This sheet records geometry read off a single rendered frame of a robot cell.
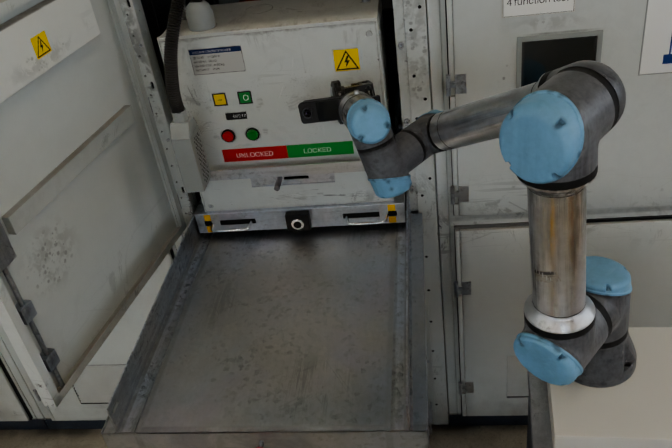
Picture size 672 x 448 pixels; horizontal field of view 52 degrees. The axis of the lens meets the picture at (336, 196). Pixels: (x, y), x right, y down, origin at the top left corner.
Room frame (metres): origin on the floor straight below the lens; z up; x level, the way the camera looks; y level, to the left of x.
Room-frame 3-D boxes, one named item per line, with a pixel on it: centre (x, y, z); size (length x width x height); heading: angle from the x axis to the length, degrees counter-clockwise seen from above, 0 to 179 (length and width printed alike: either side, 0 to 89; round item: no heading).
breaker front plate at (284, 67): (1.46, 0.10, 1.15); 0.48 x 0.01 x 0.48; 81
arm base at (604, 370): (0.94, -0.46, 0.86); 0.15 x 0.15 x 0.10
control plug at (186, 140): (1.43, 0.32, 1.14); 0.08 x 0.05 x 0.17; 171
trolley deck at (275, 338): (1.18, 0.15, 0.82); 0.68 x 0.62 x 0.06; 170
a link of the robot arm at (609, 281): (0.93, -0.45, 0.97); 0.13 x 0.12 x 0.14; 132
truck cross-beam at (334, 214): (1.48, 0.10, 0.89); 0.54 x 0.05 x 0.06; 81
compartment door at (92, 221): (1.30, 0.55, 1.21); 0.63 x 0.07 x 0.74; 161
